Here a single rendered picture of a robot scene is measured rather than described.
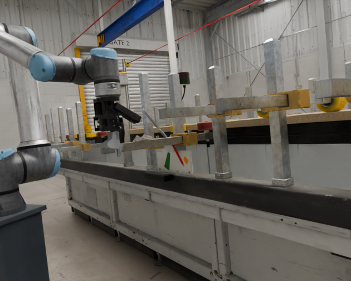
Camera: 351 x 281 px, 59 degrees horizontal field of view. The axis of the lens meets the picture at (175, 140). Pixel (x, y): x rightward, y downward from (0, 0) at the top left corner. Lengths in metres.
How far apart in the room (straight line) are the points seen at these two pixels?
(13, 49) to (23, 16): 8.15
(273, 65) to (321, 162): 0.38
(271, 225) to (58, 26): 9.00
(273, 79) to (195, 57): 10.78
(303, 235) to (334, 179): 0.23
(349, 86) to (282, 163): 0.39
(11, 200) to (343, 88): 1.31
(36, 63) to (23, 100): 0.49
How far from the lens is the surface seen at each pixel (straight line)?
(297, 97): 0.89
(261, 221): 1.09
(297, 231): 1.01
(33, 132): 1.58
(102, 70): 1.10
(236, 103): 0.75
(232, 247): 1.58
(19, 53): 1.28
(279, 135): 0.94
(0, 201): 1.50
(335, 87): 0.58
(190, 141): 1.24
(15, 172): 1.51
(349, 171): 1.10
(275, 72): 0.94
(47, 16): 9.65
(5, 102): 8.89
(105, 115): 1.08
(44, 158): 1.57
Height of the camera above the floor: 0.91
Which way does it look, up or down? 3 degrees down
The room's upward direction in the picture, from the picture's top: 6 degrees counter-clockwise
